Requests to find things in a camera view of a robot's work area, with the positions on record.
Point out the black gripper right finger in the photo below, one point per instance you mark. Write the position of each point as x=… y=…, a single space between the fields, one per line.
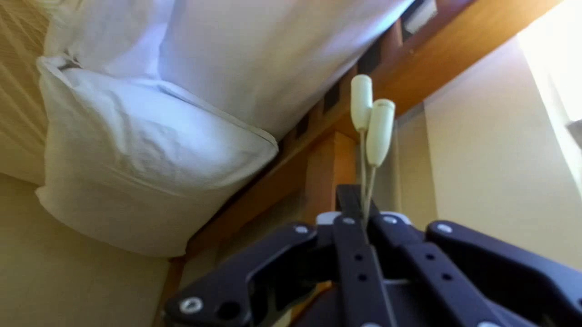
x=474 y=272

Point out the white pillow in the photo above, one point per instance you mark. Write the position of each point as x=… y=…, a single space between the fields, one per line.
x=152 y=163

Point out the wooden bunk bed frame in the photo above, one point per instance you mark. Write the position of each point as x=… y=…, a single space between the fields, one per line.
x=388 y=78

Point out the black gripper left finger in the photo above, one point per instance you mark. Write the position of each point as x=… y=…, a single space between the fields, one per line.
x=292 y=265

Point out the white sheeted mattress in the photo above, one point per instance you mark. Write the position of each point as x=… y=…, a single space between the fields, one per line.
x=256 y=54

